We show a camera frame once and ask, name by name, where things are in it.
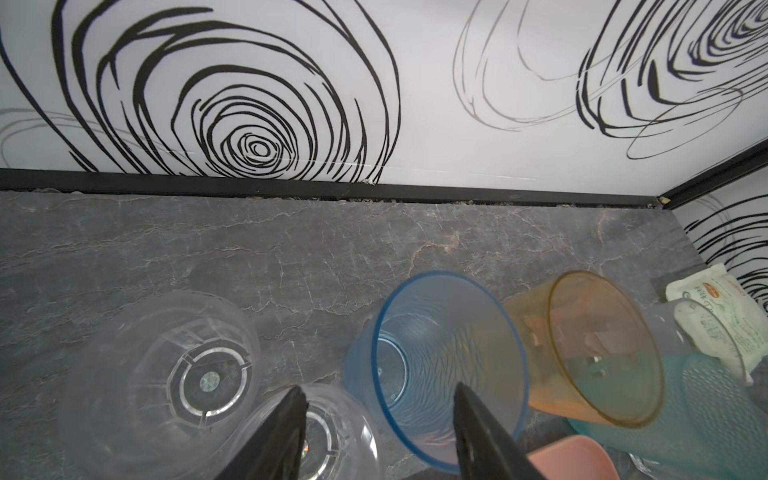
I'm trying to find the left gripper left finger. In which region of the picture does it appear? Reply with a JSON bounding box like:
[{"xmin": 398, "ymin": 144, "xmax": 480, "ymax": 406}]
[{"xmin": 215, "ymin": 386, "xmax": 309, "ymax": 480}]

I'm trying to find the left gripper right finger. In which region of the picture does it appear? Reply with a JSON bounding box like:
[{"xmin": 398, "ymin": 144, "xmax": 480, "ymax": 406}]
[{"xmin": 453, "ymin": 382, "xmax": 545, "ymax": 480}]

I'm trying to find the pink plastic tray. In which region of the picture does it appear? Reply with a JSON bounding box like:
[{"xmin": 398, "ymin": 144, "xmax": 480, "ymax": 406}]
[{"xmin": 527, "ymin": 435, "xmax": 619, "ymax": 480}]

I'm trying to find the blue plastic cup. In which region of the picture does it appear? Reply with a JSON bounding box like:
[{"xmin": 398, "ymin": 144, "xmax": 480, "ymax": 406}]
[{"xmin": 342, "ymin": 271, "xmax": 530, "ymax": 474}]

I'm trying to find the yellow plastic cup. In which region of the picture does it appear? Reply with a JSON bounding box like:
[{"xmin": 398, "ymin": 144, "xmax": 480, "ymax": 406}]
[{"xmin": 502, "ymin": 270, "xmax": 665, "ymax": 428}]

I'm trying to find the teal plastic cup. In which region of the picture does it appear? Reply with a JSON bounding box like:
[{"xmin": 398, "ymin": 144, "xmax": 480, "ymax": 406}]
[{"xmin": 570, "ymin": 353, "xmax": 767, "ymax": 479}]

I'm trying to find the clear glass back left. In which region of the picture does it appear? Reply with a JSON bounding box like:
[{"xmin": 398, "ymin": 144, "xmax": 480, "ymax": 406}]
[{"xmin": 59, "ymin": 291, "xmax": 262, "ymax": 479}]

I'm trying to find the pink tinted glass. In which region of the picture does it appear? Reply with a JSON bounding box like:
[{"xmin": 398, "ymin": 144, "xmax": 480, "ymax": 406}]
[{"xmin": 642, "ymin": 298, "xmax": 748, "ymax": 384}]

